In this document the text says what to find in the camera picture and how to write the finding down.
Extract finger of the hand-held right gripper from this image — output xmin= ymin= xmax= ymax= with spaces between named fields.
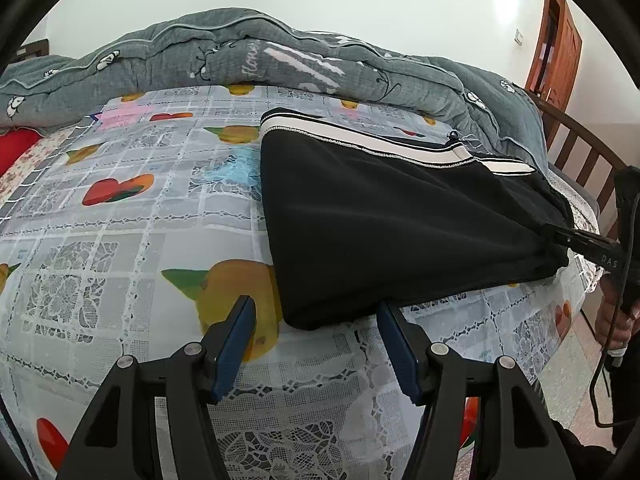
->
xmin=539 ymin=223 xmax=621 ymax=271

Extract floral bed sheet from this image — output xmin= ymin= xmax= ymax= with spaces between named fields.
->
xmin=0 ymin=125 xmax=606 ymax=293

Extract grey floral quilt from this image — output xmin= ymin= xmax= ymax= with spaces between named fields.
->
xmin=0 ymin=8 xmax=548 ymax=171

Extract black pants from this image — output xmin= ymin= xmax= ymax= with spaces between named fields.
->
xmin=259 ymin=106 xmax=573 ymax=331

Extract fruit print plastic tablecloth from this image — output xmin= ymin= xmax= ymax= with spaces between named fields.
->
xmin=0 ymin=85 xmax=591 ymax=480

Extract grey mattress pad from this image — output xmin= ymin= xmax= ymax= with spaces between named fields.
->
xmin=547 ymin=165 xmax=601 ymax=213

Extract black cable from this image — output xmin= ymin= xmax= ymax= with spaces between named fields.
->
xmin=590 ymin=305 xmax=632 ymax=429

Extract person's right hand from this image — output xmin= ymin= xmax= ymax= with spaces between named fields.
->
xmin=595 ymin=276 xmax=640 ymax=356

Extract brown wooden door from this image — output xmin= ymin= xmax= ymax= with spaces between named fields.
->
xmin=542 ymin=0 xmax=584 ymax=111

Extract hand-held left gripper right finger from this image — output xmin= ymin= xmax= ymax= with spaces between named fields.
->
xmin=377 ymin=301 xmax=566 ymax=480

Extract red pillow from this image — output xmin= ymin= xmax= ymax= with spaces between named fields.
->
xmin=0 ymin=129 xmax=42 ymax=177

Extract brown wooden door frame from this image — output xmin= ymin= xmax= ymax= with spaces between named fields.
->
xmin=525 ymin=0 xmax=562 ymax=96

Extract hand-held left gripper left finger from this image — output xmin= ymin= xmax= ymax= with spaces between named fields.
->
xmin=57 ymin=296 xmax=257 ymax=480

